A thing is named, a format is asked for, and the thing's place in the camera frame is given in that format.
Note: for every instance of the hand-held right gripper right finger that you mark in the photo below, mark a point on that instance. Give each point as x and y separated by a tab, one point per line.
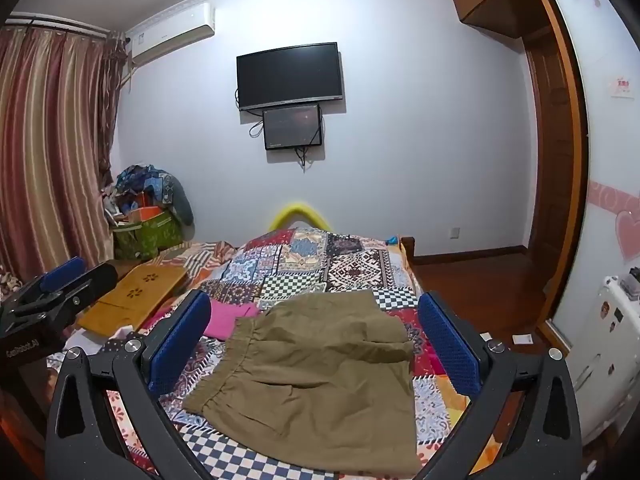
445	345

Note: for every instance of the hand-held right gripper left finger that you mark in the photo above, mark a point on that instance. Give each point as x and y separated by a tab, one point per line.
180	345

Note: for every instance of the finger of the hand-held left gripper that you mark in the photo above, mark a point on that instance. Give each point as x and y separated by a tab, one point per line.
97	282
62	272

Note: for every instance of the olive green pants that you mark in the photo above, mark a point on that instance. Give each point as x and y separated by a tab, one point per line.
310	385

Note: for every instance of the wooden lap desk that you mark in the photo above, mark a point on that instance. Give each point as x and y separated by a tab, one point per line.
135	290

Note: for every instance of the white paper scrap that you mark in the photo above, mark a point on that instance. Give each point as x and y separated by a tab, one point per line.
522	339
486	337

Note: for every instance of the pink cloth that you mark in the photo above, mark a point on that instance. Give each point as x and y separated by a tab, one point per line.
225	317

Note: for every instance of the green patterned bag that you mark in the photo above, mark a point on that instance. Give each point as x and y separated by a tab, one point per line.
150	235

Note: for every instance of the orange box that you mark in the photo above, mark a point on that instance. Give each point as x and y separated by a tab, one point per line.
145	213

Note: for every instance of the orange striped blanket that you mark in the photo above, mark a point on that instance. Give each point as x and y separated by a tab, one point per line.
205	255

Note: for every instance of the wooden bed footboard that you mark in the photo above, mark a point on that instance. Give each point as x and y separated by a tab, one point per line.
408	250

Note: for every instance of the pile of clothes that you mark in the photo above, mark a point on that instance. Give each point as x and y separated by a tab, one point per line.
150	185

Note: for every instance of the colourful fleece blanket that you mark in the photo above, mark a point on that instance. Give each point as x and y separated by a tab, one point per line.
482	452

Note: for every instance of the small teal object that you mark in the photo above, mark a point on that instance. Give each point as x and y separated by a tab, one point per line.
394	240

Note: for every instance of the striped red curtain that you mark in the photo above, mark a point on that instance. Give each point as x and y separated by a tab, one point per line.
50	135

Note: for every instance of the patchwork patterned bed cover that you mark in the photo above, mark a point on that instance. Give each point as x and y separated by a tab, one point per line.
320	265

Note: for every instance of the white appliance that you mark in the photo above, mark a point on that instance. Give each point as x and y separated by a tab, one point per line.
600	360

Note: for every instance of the yellow hoop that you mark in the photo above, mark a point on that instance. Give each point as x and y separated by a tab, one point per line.
295	207

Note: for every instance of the brown wooden door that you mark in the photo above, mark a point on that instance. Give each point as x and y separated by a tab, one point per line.
555	160

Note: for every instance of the white air conditioner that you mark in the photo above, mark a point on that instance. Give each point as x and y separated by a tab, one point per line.
170	35

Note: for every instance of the small black wall monitor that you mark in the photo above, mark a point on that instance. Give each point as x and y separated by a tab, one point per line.
292	127

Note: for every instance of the black wall television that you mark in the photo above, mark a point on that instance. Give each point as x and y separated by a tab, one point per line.
290	75

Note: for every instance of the pink wall sticker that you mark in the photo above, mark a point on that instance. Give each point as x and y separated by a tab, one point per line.
620	87

